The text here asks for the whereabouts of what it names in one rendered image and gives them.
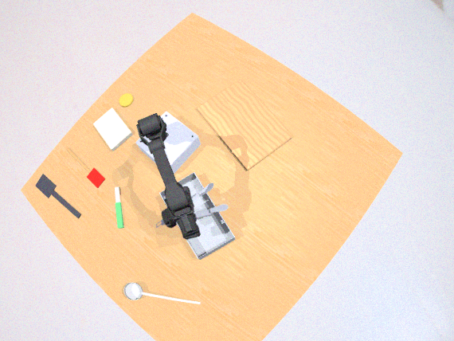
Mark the light wooden board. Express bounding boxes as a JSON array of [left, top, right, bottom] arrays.
[[197, 80, 293, 171]]

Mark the yellow flat disc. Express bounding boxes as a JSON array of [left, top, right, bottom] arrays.
[[119, 93, 133, 108]]

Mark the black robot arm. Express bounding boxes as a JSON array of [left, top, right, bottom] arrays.
[[136, 113, 200, 237]]

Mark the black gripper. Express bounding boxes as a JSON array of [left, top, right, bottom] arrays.
[[183, 186, 201, 239]]

